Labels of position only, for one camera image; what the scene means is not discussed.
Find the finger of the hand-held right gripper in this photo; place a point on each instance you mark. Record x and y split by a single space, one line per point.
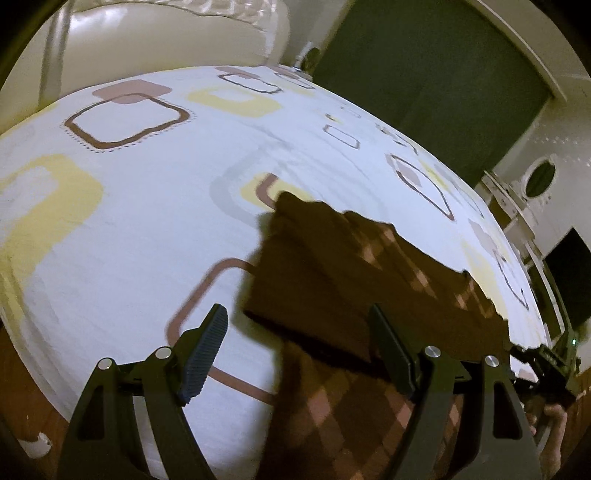
524 354

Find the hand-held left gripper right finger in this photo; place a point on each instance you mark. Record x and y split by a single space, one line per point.
391 350

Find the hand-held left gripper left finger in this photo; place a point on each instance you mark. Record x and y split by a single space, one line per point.
202 357

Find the brown checkered small garment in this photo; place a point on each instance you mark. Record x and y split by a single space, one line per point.
323 277

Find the person's right hand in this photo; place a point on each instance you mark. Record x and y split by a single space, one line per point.
549 417

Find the white patterned bed sheet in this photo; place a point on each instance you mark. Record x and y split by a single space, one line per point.
138 207

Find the small white plastic object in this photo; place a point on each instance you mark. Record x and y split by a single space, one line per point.
38 444

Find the white panel with oval hole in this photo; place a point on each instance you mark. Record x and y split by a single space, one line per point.
554 152

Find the dark green door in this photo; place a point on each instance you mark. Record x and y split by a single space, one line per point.
415 69

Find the cream padded headboard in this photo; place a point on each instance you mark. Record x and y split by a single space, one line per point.
161 37

